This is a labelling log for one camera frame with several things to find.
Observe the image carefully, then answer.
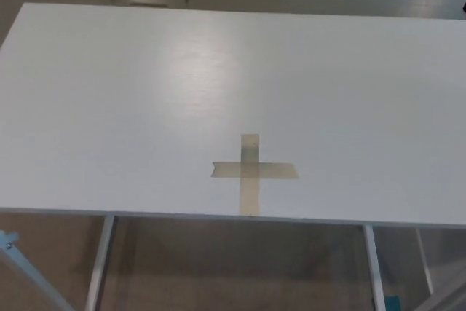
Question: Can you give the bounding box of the beige vertical tape strip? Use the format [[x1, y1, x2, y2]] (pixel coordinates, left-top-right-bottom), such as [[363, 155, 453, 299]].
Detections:
[[240, 133, 261, 216]]

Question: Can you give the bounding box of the thin white table leg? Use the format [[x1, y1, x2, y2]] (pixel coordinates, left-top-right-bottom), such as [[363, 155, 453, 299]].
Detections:
[[414, 227, 435, 296]]

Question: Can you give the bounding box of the teal object on floor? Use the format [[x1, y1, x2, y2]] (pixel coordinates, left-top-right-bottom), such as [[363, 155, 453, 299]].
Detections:
[[386, 292, 403, 311]]

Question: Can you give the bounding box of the light blue metal frame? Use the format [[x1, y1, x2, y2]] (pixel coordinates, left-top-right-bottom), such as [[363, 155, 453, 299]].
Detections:
[[0, 229, 76, 311]]

